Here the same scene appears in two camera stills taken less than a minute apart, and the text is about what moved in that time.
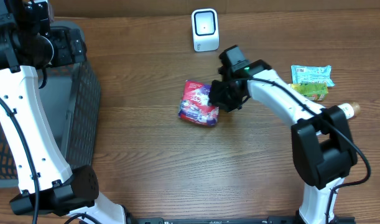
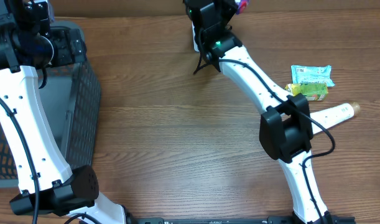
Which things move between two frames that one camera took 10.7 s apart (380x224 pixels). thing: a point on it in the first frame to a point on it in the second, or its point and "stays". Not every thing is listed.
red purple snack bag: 195,106 to 242,5
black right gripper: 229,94 to 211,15
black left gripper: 70,46 stays
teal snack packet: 302,73 stays
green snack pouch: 316,91 stays
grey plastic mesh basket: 71,96 stays
